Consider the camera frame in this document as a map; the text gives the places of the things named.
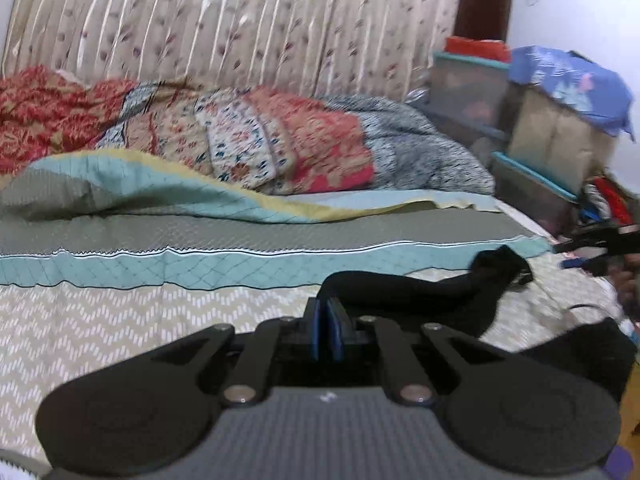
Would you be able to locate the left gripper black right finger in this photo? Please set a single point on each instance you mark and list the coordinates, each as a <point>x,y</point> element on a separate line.
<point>502,408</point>

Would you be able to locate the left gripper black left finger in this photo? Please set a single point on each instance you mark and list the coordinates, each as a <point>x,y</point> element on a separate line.
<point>145,413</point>

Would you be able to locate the black pants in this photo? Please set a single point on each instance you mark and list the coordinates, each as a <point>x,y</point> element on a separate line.
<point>468,303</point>

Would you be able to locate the red clothes pile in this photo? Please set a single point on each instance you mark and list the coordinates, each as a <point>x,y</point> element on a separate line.
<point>603,201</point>

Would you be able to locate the lower clear teal-lid bin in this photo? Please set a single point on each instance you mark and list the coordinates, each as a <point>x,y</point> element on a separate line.
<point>542,200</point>

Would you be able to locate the clear teal-lid bin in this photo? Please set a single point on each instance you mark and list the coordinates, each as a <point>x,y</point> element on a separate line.
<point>542,200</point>
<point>469,88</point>

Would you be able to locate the cardboard box with blue cloth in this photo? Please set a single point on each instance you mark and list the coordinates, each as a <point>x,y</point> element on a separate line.
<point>570,115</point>

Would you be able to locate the striped teal grey bedspread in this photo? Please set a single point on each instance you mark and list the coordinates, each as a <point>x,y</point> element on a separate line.
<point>106,255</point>

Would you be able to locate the upper clear teal-lid bin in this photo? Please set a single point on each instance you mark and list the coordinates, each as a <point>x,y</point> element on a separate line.
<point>469,88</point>

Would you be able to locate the grey speckled blanket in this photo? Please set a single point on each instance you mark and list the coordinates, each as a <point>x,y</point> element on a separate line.
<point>408,151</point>

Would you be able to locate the red patterned quilt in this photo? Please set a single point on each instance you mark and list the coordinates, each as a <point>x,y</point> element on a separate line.
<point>259,138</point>

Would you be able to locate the beige floral curtain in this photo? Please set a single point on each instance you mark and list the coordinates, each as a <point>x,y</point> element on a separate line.
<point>309,47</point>

